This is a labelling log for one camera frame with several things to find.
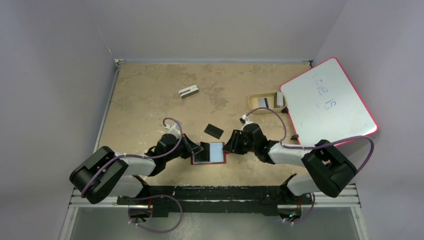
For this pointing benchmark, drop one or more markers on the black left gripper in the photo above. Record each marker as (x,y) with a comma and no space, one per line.
(190,147)

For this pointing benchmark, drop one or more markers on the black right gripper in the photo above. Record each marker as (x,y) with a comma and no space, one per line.
(236,141)

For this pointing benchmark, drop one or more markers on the black credit card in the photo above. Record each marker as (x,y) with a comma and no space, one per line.
(203,156)
(214,131)

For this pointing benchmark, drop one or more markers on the red card holder wallet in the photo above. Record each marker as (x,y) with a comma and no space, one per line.
(217,155)

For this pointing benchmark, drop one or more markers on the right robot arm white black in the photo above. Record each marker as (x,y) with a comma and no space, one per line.
(328,170)

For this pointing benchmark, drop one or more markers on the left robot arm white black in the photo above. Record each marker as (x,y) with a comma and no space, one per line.
(107,173)

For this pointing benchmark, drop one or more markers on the loose card in tray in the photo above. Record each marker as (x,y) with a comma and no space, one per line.
(263,102)

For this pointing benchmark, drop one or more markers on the stack of white cards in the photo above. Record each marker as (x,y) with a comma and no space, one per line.
(279,101)

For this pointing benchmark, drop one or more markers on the white grey card reader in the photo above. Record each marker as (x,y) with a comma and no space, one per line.
(188,91)

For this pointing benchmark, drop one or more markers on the beige oval tray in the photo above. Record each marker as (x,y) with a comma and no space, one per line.
(271,100)

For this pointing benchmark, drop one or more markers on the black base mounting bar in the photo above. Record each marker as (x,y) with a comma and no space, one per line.
(268,200)

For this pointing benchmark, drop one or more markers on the pink-framed whiteboard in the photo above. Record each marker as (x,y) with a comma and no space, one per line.
(323,104)

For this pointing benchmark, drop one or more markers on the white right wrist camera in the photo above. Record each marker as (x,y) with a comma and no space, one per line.
(244,120)

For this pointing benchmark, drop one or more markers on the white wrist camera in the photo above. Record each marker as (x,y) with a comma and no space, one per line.
(174,129)
(244,120)

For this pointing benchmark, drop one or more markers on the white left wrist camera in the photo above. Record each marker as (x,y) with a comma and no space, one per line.
(174,129)

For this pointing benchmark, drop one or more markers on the aluminium table frame rail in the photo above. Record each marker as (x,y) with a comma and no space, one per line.
(107,174)

